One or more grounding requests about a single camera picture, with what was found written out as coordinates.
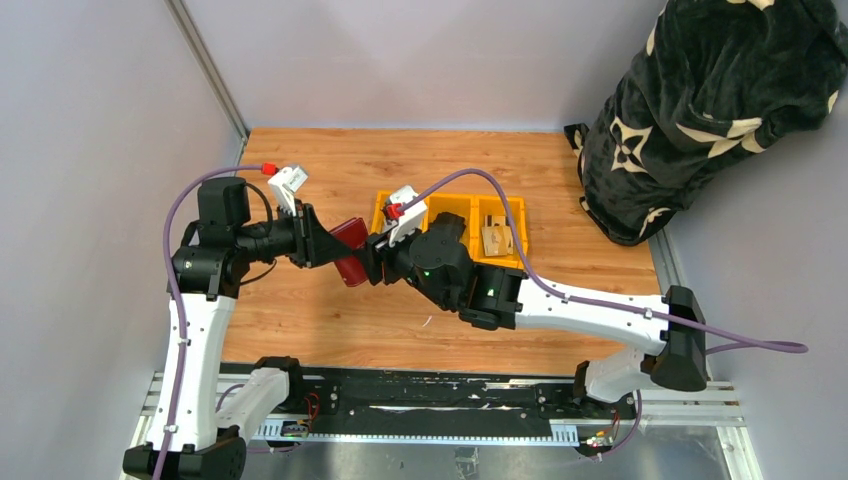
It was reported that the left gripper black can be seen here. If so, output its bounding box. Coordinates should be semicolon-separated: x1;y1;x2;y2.
237;199;352;268

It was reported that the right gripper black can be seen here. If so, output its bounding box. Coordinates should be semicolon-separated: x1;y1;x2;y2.
353;218;455;312

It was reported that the red card holder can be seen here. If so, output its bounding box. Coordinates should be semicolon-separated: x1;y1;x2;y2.
330;217;369;287

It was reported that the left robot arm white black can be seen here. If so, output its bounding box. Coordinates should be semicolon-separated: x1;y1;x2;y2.
122;167;351;479

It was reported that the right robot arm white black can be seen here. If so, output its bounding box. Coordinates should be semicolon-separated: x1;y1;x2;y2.
357;226;708;418

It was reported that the black card holder in bin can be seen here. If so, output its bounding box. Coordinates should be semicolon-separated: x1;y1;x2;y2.
430;212;466;236

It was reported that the gold cards stack in bin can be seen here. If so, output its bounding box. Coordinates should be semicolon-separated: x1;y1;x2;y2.
481;215;514;257

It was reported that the middle yellow bin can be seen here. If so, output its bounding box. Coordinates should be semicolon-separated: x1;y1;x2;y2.
422;193;482;261

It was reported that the right yellow bin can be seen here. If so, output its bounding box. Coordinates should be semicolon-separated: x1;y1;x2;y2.
470;195;529;269

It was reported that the black patterned blanket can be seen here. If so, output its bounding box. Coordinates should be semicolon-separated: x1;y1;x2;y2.
564;1;847;246

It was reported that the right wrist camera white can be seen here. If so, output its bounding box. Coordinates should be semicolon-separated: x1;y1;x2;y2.
383;185;427;247

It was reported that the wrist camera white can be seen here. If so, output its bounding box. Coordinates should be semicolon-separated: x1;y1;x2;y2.
383;185;427;247
267;164;309;216

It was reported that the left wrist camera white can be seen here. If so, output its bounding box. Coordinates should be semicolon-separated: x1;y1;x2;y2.
267;164;309;216

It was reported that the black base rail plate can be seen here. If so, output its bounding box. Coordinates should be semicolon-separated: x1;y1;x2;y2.
276;367;636;439

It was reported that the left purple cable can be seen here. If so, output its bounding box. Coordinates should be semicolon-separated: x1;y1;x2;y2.
150;162;280;480

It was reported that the aluminium frame post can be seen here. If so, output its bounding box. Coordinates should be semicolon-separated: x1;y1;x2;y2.
164;0;250;146

